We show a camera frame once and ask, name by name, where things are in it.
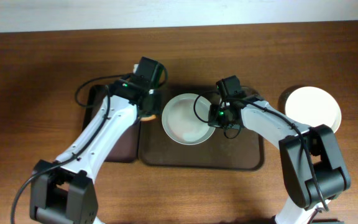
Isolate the small black tray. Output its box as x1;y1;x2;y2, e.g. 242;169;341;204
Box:
82;85;140;163

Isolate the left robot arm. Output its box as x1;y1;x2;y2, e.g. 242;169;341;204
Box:
29;57;168;224

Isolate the white plate bottom stained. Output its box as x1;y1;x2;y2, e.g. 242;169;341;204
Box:
331;107;342;133

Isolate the white plate stained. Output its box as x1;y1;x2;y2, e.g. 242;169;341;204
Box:
331;107;342;133
285;86;339;127

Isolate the green and orange sponge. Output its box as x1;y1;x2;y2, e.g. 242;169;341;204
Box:
140;115;156;121

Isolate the pale green plate stained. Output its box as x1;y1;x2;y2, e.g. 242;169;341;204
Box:
162;93;215;146

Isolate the white plate top stained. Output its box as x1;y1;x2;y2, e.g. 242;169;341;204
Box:
285;86;339;127

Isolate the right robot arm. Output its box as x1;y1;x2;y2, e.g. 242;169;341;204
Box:
208;76;351;223

